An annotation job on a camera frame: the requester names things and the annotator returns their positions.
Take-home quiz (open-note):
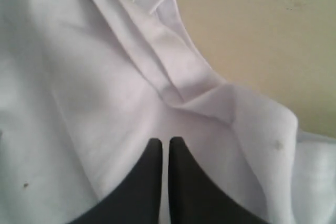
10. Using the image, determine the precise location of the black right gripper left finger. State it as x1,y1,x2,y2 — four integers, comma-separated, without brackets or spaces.
72,138,162,224

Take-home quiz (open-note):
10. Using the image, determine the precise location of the white t-shirt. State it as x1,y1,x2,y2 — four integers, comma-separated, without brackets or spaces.
1,0,335,223

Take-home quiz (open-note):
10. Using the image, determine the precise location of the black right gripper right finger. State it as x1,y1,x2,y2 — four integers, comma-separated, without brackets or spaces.
168,137,265,224

